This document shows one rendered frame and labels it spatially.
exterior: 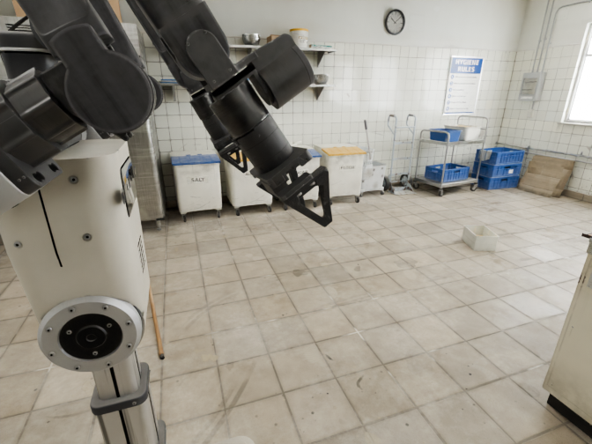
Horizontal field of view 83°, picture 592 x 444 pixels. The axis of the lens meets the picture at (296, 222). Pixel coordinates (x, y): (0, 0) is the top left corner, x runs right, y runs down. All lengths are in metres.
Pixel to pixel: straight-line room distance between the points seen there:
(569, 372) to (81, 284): 1.98
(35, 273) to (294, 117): 4.50
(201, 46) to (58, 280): 0.43
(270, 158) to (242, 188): 3.79
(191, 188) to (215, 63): 3.77
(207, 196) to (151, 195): 0.67
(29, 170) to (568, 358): 2.05
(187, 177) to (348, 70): 2.71
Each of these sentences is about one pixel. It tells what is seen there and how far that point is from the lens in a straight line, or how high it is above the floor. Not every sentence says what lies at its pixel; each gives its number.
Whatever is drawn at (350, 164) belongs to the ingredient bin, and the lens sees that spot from 4.64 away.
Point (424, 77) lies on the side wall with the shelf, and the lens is 5.96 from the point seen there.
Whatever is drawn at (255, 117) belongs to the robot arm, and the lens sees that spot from 0.42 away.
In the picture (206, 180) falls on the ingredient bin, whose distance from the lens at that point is 4.14.
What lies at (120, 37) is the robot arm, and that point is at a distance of 0.88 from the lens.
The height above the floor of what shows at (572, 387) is 0.20.
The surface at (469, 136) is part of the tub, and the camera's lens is 5.77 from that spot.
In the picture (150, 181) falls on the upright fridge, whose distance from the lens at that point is 3.86.
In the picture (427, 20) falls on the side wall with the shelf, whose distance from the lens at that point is 6.00.
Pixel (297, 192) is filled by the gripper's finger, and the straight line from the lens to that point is 0.40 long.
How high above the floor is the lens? 1.46
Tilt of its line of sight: 21 degrees down
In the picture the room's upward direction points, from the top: straight up
